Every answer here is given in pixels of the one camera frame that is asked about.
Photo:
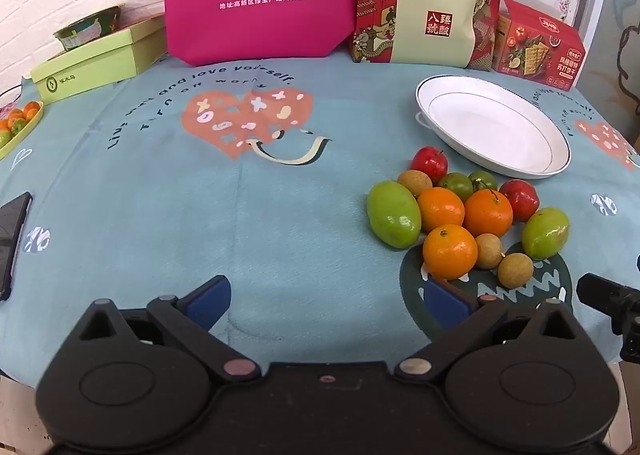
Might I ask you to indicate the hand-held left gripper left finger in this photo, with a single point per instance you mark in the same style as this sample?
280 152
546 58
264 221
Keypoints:
210 300

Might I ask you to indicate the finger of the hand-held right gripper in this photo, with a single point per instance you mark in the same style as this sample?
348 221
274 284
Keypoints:
631 342
602 295

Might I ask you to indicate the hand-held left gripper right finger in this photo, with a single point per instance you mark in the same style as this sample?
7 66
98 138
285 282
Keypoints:
445 297

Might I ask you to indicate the brown longan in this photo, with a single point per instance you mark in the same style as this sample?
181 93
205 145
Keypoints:
515 270
414 182
490 251

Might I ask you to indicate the small green mango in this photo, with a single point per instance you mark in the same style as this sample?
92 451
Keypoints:
546 233

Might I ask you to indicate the orange with stem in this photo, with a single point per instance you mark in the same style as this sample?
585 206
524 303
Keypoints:
488 214

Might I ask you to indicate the large green mango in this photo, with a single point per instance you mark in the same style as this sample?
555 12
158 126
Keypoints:
394 215

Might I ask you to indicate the small green tomato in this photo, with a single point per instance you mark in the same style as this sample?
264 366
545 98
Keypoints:
484 181
456 185

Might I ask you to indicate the small red apple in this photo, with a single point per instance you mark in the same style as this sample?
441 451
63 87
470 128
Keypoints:
521 199
429 164

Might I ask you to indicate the white plate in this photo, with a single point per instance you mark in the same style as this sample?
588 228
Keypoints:
490 125

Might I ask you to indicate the blue printed tablecloth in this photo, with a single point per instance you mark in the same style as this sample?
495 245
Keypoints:
250 235

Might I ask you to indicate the black phone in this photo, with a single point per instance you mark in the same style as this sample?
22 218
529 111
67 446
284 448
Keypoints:
11 240

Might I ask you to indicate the yellow-green tray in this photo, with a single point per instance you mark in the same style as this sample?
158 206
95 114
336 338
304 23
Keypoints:
30 127

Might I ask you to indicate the red cracker box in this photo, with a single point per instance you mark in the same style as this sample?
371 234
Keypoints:
540 50

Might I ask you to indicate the light green box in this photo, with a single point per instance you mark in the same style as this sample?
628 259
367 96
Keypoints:
95 65

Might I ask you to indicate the pile of small citrus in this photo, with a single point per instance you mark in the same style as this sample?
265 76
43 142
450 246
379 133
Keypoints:
17 120

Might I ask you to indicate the pink tote bag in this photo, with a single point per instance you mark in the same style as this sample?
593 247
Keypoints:
260 10

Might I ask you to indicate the green patterned bowl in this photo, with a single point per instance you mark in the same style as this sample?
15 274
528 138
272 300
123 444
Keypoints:
87 30

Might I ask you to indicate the red patterned gift bag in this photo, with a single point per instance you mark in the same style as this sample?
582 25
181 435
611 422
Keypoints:
430 0

